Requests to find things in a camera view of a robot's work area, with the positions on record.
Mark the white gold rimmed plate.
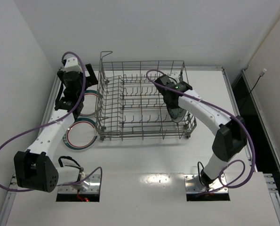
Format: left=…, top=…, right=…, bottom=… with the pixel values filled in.
left=172, top=108, right=187, bottom=123

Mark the blue floral green plate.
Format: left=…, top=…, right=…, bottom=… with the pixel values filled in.
left=167, top=107, right=180, bottom=119

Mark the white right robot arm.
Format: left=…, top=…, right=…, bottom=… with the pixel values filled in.
left=154, top=75, right=247, bottom=187

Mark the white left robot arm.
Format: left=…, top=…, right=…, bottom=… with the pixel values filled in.
left=14, top=59, right=98, bottom=193

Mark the far teal red rimmed plate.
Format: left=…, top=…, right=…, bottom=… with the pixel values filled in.
left=80, top=89, right=97, bottom=117

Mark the teal red rimmed plate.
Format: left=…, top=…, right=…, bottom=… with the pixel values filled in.
left=80, top=89, right=97, bottom=117
left=63, top=117, right=97, bottom=152

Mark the near teal red rimmed plate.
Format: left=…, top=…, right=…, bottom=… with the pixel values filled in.
left=63, top=117, right=97, bottom=152

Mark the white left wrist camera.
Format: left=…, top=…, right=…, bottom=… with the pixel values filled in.
left=64, top=57, right=82, bottom=73

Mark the grey wire dish rack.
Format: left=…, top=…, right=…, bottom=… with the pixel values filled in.
left=96, top=51, right=197, bottom=141

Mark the hanging black usb cable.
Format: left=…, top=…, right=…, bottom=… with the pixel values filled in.
left=237, top=68, right=267, bottom=113

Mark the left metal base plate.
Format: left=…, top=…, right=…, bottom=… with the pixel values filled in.
left=57, top=174, right=101, bottom=194

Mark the metal base plate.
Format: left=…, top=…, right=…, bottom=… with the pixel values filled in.
left=57, top=174, right=101, bottom=194
left=184, top=174, right=228, bottom=194

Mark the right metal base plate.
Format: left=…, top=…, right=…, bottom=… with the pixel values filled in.
left=184, top=174, right=228, bottom=194

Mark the aluminium table frame rail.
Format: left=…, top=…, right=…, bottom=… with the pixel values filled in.
left=0, top=65, right=280, bottom=226

